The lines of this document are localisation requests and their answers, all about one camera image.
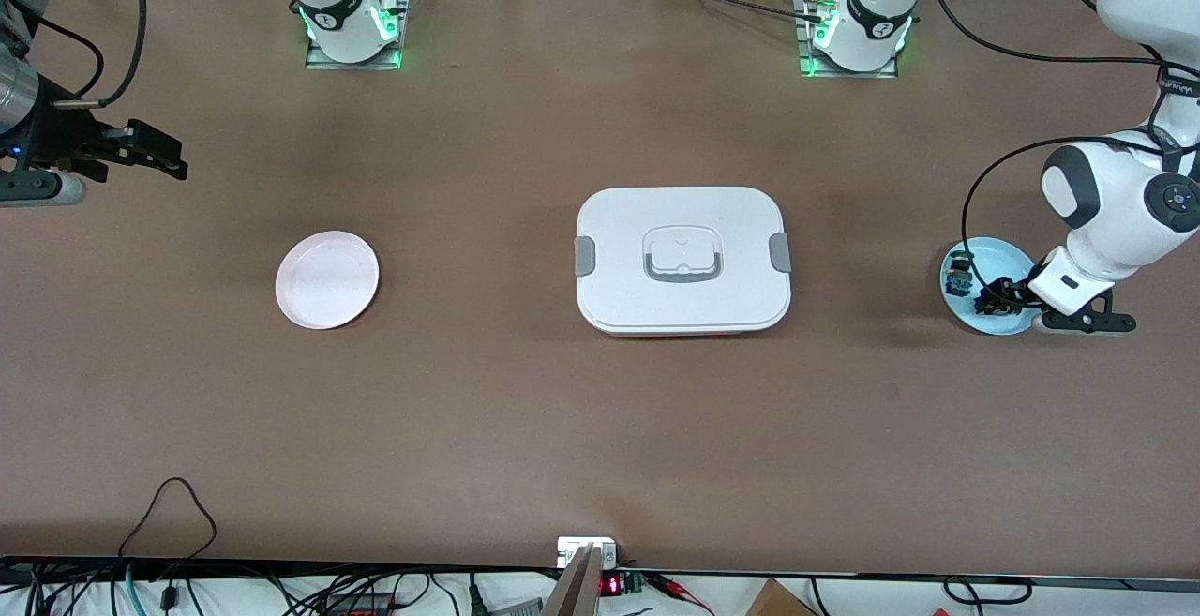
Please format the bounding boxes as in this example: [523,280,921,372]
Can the light blue round plate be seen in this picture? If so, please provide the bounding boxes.
[939,236,1044,337]

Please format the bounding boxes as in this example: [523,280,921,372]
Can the pink round plate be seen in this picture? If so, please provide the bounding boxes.
[275,231,381,331]

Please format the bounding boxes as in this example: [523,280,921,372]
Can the white lunch box grey clips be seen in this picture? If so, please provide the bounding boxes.
[574,187,793,338]

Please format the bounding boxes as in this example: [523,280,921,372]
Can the brown cardboard box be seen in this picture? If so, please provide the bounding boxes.
[745,578,818,616]

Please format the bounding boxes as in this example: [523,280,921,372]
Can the red clip test leads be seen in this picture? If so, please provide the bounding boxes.
[647,573,715,615]

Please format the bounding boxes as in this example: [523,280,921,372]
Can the green blue push button switch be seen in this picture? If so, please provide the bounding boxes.
[942,256,977,299]

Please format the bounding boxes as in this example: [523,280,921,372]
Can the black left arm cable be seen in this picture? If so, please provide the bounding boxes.
[923,0,1200,312]

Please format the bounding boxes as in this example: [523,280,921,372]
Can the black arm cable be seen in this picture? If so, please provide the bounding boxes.
[0,0,149,112]
[923,0,1200,312]

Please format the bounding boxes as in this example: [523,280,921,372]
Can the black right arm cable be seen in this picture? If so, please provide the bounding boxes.
[0,0,149,112]

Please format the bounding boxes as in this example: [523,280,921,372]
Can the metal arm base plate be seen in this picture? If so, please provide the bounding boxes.
[305,0,413,71]
[797,0,899,80]

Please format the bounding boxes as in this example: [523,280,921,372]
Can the black coiled floor cable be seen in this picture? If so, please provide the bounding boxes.
[942,577,1034,604]

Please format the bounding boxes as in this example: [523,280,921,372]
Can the thin black looped cable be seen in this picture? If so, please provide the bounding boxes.
[118,476,219,563]

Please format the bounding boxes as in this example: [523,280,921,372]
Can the white camera mount clamp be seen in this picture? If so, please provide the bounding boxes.
[557,537,619,570]

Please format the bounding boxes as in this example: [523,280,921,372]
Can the aluminium camera pole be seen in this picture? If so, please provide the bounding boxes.
[542,546,604,616]

